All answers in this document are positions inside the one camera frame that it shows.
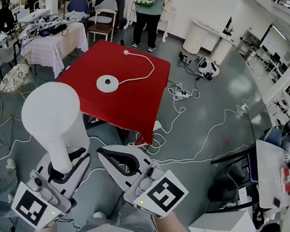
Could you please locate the grey plastic chair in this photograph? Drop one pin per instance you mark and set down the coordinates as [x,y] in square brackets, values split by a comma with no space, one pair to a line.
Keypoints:
[1,55]

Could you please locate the white cube shelf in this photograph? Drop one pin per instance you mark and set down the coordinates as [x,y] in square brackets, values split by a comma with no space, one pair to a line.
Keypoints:
[225,227]

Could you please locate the white work table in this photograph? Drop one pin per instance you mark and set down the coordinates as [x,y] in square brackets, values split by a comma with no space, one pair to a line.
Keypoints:
[268,173]

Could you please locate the red tablecloth table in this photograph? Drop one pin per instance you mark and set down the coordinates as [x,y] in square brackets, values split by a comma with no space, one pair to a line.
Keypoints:
[130,104]

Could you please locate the patterned wicker chair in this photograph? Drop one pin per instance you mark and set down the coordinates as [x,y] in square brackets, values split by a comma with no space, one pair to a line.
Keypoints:
[14,78]

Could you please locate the white flat box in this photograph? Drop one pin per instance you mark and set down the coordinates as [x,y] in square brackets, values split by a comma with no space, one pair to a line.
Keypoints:
[35,15]

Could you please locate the white round kettle base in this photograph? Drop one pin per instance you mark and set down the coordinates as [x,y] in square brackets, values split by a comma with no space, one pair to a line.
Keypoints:
[107,84]

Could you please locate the white round cabinet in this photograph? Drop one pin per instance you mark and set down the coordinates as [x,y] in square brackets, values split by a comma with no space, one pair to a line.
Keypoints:
[196,37]

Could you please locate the black floor device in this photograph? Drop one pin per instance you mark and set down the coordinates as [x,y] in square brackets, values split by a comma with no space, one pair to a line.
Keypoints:
[185,58]

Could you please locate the white lace tablecloth table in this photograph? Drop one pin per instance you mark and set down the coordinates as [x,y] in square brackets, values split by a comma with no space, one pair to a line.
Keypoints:
[51,49]

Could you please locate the white ornate table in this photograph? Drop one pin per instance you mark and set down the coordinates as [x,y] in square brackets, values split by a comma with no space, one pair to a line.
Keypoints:
[169,19]

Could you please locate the black office chair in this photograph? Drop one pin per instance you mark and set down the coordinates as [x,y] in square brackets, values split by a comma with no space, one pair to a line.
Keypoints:
[225,188]

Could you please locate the white helmet device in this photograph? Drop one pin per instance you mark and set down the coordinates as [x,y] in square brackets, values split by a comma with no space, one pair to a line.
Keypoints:
[208,68]

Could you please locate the grey wooden-frame chair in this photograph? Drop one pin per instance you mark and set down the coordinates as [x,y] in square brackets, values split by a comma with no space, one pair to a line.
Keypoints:
[103,19]

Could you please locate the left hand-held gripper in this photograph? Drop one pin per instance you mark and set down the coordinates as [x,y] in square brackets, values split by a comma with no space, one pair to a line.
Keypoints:
[35,204]

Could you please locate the blue padded chair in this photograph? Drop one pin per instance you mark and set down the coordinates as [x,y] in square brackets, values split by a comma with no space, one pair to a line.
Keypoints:
[78,5]

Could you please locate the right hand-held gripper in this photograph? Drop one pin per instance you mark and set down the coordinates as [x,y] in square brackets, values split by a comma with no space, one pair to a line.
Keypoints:
[158,195]

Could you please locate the blue office chair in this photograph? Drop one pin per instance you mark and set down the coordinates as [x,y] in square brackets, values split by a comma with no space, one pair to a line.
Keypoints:
[273,136]

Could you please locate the person's white shoe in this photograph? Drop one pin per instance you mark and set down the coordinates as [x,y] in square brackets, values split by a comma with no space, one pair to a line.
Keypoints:
[99,215]

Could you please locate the white power strip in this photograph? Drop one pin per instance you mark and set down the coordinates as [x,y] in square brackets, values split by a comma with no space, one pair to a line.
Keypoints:
[182,93]

